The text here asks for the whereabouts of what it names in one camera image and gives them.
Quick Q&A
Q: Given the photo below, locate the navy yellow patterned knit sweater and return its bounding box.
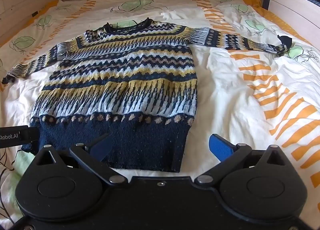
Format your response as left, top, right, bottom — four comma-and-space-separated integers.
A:
9, 18, 292, 173

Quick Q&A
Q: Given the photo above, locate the white leaf-print duvet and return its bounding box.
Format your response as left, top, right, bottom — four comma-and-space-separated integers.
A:
1, 0, 319, 228

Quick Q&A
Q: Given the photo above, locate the yellow bed sheet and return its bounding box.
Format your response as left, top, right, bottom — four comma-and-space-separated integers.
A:
243, 0, 310, 44

